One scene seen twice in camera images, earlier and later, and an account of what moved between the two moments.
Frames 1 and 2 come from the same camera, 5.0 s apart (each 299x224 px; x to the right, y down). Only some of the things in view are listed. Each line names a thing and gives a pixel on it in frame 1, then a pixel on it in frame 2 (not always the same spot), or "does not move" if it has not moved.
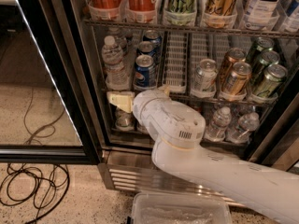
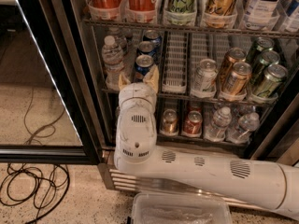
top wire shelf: x=258 y=32 does not move
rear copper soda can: x=233 y=56 does not move
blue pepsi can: x=145 y=76 does not move
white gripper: x=147 y=105 -> x=137 y=92
